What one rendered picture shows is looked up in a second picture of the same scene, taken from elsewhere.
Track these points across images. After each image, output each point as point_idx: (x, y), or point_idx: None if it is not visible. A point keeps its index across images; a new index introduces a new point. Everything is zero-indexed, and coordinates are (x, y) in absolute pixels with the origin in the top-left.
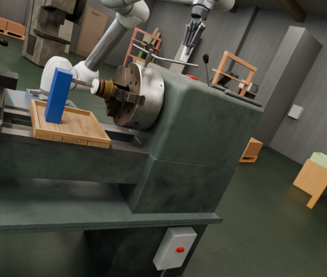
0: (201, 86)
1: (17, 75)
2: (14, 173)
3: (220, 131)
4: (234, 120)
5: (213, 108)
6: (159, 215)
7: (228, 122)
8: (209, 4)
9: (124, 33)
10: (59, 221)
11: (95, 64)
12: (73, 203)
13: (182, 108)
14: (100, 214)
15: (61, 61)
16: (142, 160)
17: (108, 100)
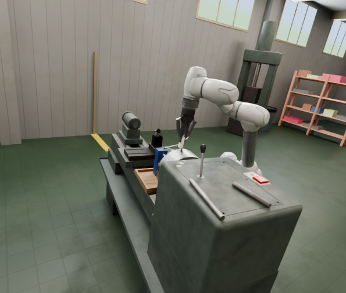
0: (168, 166)
1: None
2: (133, 188)
3: (179, 220)
4: (188, 215)
5: (173, 189)
6: (152, 272)
7: (184, 215)
8: (184, 103)
9: (249, 135)
10: (126, 219)
11: (242, 160)
12: (144, 223)
13: (159, 179)
14: (138, 235)
15: (224, 154)
16: None
17: None
